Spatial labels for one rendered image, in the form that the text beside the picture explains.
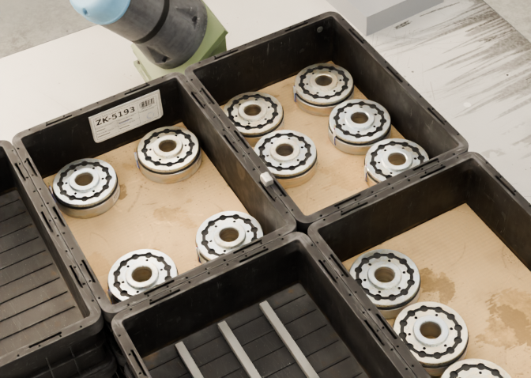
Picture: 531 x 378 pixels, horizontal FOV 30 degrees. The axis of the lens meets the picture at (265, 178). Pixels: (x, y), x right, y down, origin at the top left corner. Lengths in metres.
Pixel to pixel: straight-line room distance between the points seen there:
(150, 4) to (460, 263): 0.72
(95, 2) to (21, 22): 1.64
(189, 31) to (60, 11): 1.59
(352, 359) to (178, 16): 0.75
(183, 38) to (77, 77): 0.29
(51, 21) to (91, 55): 1.29
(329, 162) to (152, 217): 0.30
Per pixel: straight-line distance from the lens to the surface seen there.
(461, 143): 1.52
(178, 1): 1.85
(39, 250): 1.57
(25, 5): 3.47
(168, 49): 1.85
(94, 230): 1.57
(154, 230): 1.55
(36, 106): 2.00
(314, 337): 1.41
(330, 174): 1.60
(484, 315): 1.45
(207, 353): 1.41
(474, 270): 1.50
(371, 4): 2.14
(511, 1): 3.35
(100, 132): 1.65
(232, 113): 1.67
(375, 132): 1.63
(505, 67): 2.02
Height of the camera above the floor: 2.01
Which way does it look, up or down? 47 degrees down
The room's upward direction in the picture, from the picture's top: 4 degrees counter-clockwise
